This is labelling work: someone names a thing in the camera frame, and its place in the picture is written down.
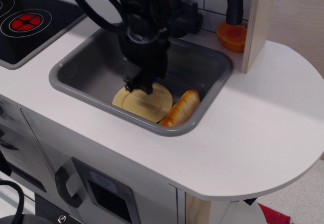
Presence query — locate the black braided cable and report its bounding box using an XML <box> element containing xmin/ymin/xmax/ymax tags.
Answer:
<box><xmin>0</xmin><ymin>179</ymin><xmax>26</xmax><ymax>224</ymax></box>

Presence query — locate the black toy stove top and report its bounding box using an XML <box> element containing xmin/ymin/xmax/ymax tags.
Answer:
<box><xmin>1</xmin><ymin>0</ymin><xmax>86</xmax><ymax>70</ymax></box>

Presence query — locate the dark grey toy faucet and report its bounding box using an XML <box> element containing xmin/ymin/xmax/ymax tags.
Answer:
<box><xmin>168</xmin><ymin>0</ymin><xmax>244</xmax><ymax>38</ymax></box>

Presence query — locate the black oven door handle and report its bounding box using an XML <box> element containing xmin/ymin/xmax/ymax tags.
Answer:
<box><xmin>55</xmin><ymin>167</ymin><xmax>83</xmax><ymax>208</ymax></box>

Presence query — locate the yellow toy plate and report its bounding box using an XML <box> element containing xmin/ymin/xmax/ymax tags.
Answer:
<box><xmin>112</xmin><ymin>82</ymin><xmax>173</xmax><ymax>123</ymax></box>

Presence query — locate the wooden upright post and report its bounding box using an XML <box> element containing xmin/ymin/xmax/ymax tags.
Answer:
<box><xmin>241</xmin><ymin>0</ymin><xmax>275</xmax><ymax>73</ymax></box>

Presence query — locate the toy bread loaf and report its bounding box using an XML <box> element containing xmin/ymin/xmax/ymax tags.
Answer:
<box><xmin>159</xmin><ymin>89</ymin><xmax>200</xmax><ymax>127</ymax></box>

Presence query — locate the grey dishwasher door panel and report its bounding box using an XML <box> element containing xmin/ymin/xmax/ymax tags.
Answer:
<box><xmin>72</xmin><ymin>157</ymin><xmax>140</xmax><ymax>223</ymax></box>

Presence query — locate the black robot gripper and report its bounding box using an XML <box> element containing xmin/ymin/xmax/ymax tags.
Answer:
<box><xmin>117</xmin><ymin>30</ymin><xmax>170</xmax><ymax>95</ymax></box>

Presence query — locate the grey plastic sink basin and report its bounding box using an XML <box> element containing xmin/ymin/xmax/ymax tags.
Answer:
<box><xmin>49</xmin><ymin>29</ymin><xmax>233</xmax><ymax>137</ymax></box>

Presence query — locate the orange toy half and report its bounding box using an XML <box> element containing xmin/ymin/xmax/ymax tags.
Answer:
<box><xmin>216</xmin><ymin>22</ymin><xmax>248</xmax><ymax>53</ymax></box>

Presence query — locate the red cloth on floor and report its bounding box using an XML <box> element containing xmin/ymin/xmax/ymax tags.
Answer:
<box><xmin>259</xmin><ymin>204</ymin><xmax>291</xmax><ymax>224</ymax></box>

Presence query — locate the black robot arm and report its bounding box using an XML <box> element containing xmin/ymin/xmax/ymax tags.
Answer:
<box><xmin>75</xmin><ymin>0</ymin><xmax>171</xmax><ymax>95</ymax></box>

